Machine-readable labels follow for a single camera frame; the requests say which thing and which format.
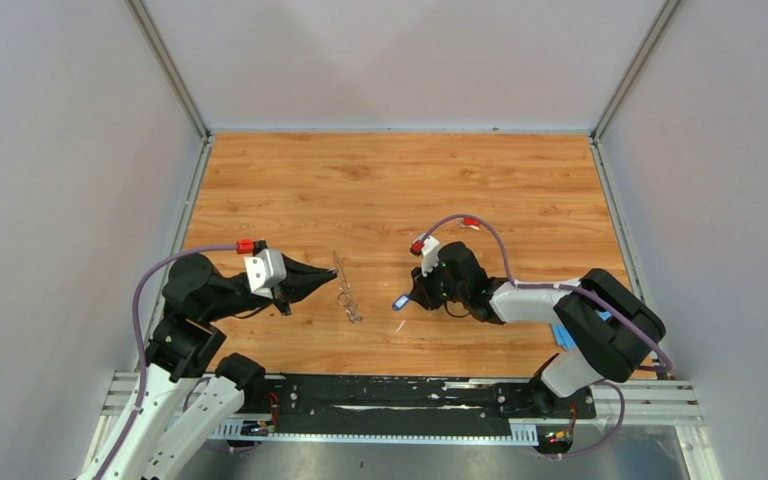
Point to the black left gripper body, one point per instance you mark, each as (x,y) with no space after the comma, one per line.
(279,297)

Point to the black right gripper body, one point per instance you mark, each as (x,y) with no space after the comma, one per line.
(437,289)

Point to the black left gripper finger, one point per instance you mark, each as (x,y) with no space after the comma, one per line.
(298,290)
(311,273)

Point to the metal key organizer plate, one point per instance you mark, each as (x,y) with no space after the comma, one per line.
(344,297)

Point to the red-headed key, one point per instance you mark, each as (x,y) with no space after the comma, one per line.
(470,222)

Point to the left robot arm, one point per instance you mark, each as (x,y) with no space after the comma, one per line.
(185,351)

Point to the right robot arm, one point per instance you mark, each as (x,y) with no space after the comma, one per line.
(612,329)

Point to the blue cloth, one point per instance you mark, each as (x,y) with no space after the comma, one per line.
(564,339)

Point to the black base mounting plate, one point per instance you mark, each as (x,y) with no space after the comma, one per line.
(413,406)

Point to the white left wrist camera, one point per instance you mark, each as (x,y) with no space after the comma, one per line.
(265,271)

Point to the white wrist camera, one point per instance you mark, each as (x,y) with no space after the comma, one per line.
(429,255)
(265,271)

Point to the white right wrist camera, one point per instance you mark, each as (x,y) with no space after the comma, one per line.
(429,255)

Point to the aluminium rail base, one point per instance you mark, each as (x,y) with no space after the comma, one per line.
(637,403)

